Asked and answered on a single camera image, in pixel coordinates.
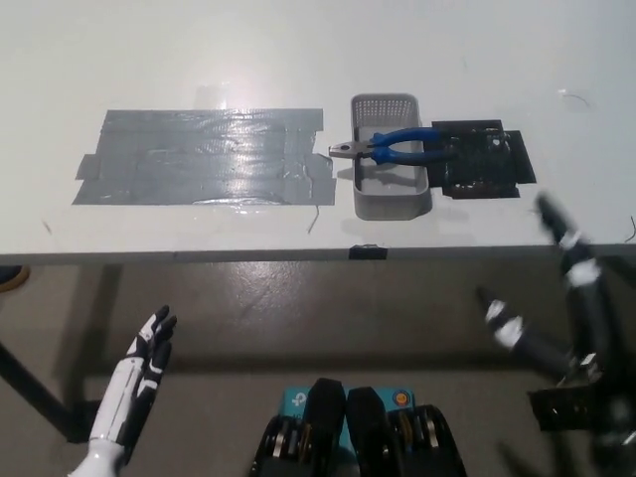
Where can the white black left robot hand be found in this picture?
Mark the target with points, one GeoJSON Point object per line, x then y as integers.
{"type": "Point", "coordinates": [134, 382]}

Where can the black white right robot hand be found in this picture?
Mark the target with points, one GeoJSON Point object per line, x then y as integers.
{"type": "Point", "coordinates": [586, 308]}

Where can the grey perforated plastic container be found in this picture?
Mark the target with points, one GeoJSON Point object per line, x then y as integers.
{"type": "Point", "coordinates": [392, 196]}

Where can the black diagonal table leg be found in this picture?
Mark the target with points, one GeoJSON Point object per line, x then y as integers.
{"type": "Point", "coordinates": [35, 387]}

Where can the yellow black round object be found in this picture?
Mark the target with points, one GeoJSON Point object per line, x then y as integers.
{"type": "Point", "coordinates": [11, 279]}

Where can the teal cardboard box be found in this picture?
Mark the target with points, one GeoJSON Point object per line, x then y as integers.
{"type": "Point", "coordinates": [297, 397]}

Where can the black tape patch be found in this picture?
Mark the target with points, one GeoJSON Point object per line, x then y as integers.
{"type": "Point", "coordinates": [487, 159]}

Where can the black floor bracket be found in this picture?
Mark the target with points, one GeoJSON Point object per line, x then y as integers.
{"type": "Point", "coordinates": [561, 407]}

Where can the grey duct tape patch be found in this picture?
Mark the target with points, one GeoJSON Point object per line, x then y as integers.
{"type": "Point", "coordinates": [199, 159]}

